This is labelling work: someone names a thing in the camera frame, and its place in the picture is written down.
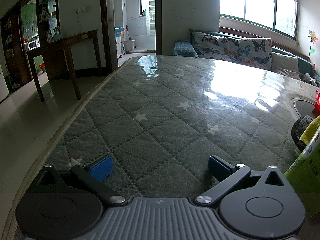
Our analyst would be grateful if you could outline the green plastic bottle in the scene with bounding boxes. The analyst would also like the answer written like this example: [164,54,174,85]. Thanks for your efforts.
[284,131,320,218]

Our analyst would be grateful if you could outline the yellow grey cleaning cloth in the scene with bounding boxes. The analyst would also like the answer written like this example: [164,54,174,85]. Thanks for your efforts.
[291,115,319,154]

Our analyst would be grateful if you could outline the grey quilted star tablecloth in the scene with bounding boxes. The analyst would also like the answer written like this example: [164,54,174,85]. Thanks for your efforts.
[15,56,319,239]

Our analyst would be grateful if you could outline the round induction cooktop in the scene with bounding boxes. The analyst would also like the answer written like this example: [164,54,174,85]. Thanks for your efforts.
[291,98,316,119]

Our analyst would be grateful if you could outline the red plastic bag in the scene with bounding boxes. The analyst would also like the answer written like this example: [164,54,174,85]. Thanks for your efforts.
[312,90,320,115]

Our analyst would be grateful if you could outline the dark wooden side table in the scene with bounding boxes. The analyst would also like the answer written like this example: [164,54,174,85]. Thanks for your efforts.
[26,29,103,103]

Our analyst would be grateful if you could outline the white cushion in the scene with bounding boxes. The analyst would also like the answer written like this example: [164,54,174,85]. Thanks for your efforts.
[271,53,300,80]

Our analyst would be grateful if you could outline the black white plush toy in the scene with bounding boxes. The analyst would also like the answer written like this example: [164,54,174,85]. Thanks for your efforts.
[303,73,319,87]

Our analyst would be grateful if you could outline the large butterfly print pillow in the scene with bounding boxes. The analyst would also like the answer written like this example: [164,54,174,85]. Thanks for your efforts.
[191,31,272,70]

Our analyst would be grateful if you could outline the white bucket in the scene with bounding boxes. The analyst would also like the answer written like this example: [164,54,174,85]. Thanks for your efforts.
[124,40,135,53]

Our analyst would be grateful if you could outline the teal sofa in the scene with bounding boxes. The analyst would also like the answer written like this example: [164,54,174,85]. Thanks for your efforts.
[172,30,317,82]

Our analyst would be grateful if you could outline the white microwave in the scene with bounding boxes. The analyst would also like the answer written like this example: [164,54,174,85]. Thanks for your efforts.
[27,36,40,51]

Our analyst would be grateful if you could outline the blue white cabinet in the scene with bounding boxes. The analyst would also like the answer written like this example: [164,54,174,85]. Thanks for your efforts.
[114,27,124,58]

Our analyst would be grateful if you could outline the colourful pinwheel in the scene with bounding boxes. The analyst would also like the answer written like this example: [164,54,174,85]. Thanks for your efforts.
[308,30,318,60]

